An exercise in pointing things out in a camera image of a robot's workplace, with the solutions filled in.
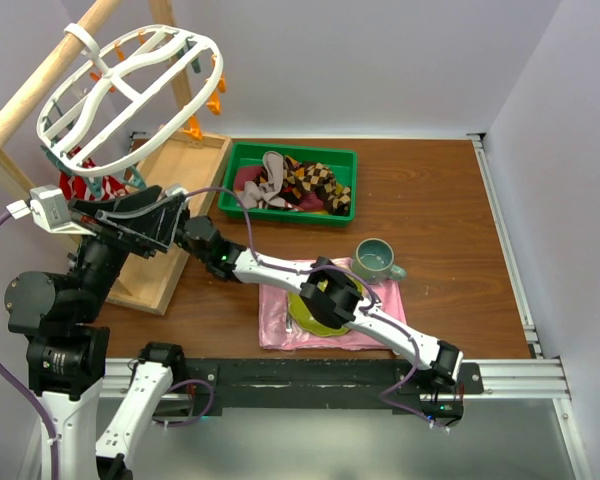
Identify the red white striped sock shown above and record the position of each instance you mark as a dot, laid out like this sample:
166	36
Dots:
112	188

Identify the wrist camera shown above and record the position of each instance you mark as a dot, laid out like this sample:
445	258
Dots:
175	189
49	211

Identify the purple yellow striped sock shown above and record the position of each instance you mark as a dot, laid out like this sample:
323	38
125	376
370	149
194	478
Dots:
246	174

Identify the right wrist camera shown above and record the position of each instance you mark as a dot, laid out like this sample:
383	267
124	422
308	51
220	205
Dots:
175	189

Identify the green scalloped plate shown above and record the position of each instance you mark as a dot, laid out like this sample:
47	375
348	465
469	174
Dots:
302	315

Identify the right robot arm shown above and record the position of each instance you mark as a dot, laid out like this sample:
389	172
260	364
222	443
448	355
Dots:
329	292

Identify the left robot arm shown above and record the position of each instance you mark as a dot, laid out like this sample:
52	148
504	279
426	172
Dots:
66	353

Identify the red patterned sock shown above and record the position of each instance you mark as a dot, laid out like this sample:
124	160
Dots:
74	186

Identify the teal ceramic mug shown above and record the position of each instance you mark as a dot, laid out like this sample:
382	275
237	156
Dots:
374	262

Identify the white round sock hanger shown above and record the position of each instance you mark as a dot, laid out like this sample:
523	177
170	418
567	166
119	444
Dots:
138	65

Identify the wooden hanger stand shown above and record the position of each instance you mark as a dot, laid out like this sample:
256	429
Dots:
190	157

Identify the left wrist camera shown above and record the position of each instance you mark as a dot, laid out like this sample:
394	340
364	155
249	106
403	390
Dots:
49	211

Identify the brown white striped sock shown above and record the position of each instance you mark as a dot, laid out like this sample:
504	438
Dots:
270	180
252	195

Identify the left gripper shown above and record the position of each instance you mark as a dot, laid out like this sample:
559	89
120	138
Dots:
152	224

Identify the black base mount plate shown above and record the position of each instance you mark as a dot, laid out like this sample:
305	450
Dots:
329	384

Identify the brown argyle sock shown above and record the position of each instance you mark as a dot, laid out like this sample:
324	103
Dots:
293	175
318	179

